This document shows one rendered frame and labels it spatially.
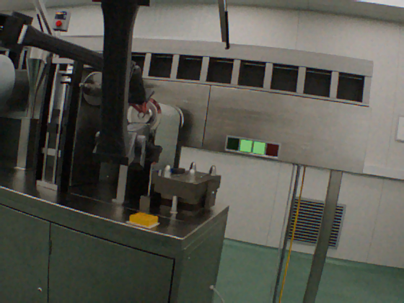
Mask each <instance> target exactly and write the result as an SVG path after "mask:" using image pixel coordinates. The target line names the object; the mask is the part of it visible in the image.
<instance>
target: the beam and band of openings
mask: <svg viewBox="0 0 404 303"><path fill-rule="evenodd" d="M61 39H64V40H65V41H69V42H71V43H75V44H77V45H80V46H83V47H85V48H87V49H88V48H89V49H91V50H92V51H97V52H98V53H103V41H104V38H61ZM225 47H226V43H215V42H204V41H193V40H173V39H165V40H163V39H152V38H146V39H142V38H133V40H132V52H131V61H134V62H136V65H135V66H138V67H139V68H140V69H141V74H142V77H143V79H153V80H160V81H167V82H180V83H183V82H187V83H194V84H207V85H214V86H221V87H231V88H235V89H248V90H255V91H262V92H274V93H275V94H282V95H294V96H300V97H307V98H313V99H319V100H326V101H331V102H342V103H348V104H349V105H360V106H366V107H369V96H370V92H371V91H370V88H371V84H372V83H371V80H372V74H373V67H374V64H373V63H374V61H370V60H366V59H360V58H353V57H346V56H336V55H334V54H324V53H316V52H310V51H306V50H296V49H286V48H277V47H267V46H258V45H246V44H235V43H230V44H229V49H228V50H225ZM162 57H163V58H162ZM170 57H171V58H170ZM187 58H188V59H187ZM195 59H196V60H195ZM221 61H222V62H221ZM229 62H231V63H229ZM254 64H255V65H254ZM279 67H280V68H279ZM295 69H296V70H295ZM318 72H319V73H318ZM355 78H356V79H355Z"/></svg>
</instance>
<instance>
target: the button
mask: <svg viewBox="0 0 404 303"><path fill-rule="evenodd" d="M157 219H158V216H153V215H150V214H144V213H140V212H139V213H137V214H132V215H130V220H129V222H132V223H135V224H141V225H144V226H147V227H149V226H152V225H154V224H156V223H157Z"/></svg>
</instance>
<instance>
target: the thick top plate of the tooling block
mask: <svg viewBox="0 0 404 303"><path fill-rule="evenodd" d="M188 172H189V170H188V171H185V173H181V174H173V173H172V174H171V175H170V178H165V177H162V176H160V175H157V176H156V177H155V182H154V192H155V193H161V194H165V195H169V196H177V197H181V198H187V199H191V200H195V199H197V198H200V197H201V196H204V195H206V191H207V185H208V183H209V182H211V181H213V180H215V181H218V185H217V189H218V188H219V186H220V180H221V176H220V175H216V176H212V175H208V173H204V172H195V177H196V180H195V183H192V182H188V181H186V180H187V175H188Z"/></svg>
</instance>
